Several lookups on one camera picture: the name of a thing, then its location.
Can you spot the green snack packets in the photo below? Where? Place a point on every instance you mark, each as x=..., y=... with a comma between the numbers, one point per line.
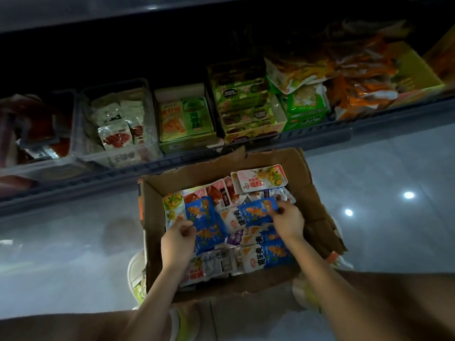
x=306, y=106

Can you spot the clear plastic tray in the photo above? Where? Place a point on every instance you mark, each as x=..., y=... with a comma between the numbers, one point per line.
x=14, y=186
x=121, y=158
x=46, y=167

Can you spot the person's left forearm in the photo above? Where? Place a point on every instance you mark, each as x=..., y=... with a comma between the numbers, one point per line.
x=156, y=305

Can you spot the person's leg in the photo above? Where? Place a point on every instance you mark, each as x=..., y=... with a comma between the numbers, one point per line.
x=419, y=302
x=64, y=326

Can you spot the pile of snack packets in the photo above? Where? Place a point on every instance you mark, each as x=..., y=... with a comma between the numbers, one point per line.
x=234, y=209

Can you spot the person's left shoe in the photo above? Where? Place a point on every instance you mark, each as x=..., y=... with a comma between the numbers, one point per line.
x=135, y=277

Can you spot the green orange display carton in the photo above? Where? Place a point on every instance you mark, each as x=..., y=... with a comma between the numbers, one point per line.
x=185, y=118

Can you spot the person's left leg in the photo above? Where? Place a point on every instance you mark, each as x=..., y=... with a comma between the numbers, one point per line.
x=64, y=326

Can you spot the grey metal store shelf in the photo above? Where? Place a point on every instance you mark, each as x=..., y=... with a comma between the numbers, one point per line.
x=213, y=14

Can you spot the pile of orange yellow packets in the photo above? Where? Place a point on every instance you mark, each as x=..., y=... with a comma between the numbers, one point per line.
x=348, y=74

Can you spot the person's left hand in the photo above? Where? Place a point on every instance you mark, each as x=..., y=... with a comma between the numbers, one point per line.
x=178, y=245

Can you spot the lime green display tray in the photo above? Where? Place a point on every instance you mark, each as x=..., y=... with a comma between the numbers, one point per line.
x=419, y=74

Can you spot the person's right leg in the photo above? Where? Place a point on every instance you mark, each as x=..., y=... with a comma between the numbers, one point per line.
x=419, y=302

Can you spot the person's right shoe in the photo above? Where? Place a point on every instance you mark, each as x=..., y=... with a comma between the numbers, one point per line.
x=306, y=294

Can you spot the person's shoe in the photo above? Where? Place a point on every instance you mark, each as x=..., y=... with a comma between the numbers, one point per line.
x=306, y=294
x=135, y=277

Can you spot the person's right hand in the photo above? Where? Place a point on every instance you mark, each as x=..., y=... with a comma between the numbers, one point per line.
x=290, y=222

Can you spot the brown cardboard box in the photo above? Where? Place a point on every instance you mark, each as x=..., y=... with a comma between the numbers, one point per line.
x=313, y=202

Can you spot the person's right forearm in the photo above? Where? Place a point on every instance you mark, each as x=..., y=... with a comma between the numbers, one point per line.
x=348, y=294

